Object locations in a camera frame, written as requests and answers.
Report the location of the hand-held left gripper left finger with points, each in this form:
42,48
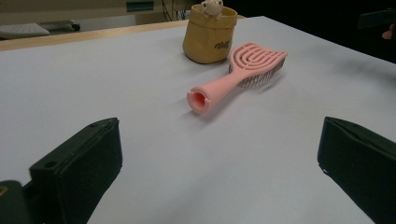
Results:
84,168

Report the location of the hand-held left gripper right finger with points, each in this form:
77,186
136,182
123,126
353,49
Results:
361,165

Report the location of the pink hairbrush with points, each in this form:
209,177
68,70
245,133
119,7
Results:
218,88

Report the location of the grey flat device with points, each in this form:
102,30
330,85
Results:
62,25

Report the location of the white keyboard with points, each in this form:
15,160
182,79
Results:
21,30

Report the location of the cream plush toy figure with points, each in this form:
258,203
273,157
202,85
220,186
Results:
212,7

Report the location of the teal box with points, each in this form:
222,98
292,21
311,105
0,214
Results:
140,5

